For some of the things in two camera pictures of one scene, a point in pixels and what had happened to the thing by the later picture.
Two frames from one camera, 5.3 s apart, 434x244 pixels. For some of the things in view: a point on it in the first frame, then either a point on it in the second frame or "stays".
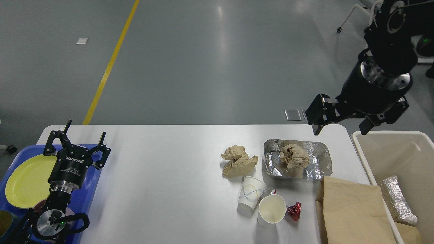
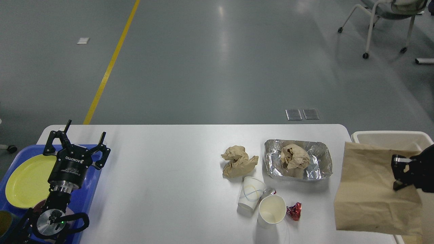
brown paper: (294, 157) stays
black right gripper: (368, 88) → (422, 175)
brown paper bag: (349, 212) → (365, 201)
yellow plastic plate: (29, 185) stays
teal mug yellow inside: (8, 221) stays
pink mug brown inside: (69, 210) stays
